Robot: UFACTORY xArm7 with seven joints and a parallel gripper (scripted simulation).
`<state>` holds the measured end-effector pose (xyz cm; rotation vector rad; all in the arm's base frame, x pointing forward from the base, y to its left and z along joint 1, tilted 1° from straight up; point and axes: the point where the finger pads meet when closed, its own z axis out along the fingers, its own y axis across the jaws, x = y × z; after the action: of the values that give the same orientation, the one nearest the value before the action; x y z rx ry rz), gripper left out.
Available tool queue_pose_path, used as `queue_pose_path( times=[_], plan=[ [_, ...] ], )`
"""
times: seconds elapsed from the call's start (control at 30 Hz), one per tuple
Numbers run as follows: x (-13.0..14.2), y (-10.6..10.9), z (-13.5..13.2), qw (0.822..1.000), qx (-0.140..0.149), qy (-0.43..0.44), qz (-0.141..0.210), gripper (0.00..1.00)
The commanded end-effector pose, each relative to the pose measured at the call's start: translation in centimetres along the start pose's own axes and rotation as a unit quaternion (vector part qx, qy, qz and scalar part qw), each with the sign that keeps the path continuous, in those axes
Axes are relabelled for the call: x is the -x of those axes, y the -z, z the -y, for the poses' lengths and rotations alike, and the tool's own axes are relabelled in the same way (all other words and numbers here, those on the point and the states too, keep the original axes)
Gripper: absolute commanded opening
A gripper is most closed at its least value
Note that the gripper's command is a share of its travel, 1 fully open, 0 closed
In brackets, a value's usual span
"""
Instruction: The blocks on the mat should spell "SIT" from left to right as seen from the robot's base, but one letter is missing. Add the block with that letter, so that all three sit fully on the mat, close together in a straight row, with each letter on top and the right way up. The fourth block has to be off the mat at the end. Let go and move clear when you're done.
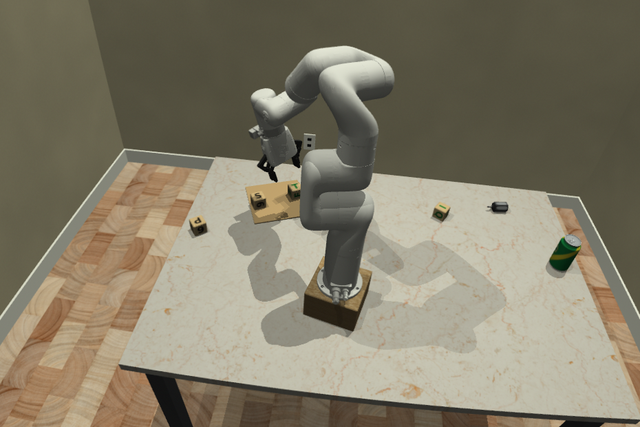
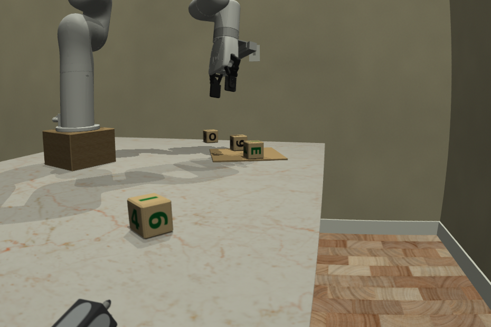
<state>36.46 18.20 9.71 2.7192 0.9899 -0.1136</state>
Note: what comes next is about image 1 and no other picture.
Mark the green drink can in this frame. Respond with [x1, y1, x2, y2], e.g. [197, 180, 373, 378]
[549, 234, 582, 271]

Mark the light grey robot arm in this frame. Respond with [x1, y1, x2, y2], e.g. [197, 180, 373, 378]
[248, 46, 394, 304]

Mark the tan mat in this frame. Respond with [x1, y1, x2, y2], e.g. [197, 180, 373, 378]
[246, 180, 300, 224]

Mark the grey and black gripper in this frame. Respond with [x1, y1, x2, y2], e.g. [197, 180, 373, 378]
[257, 126, 302, 182]

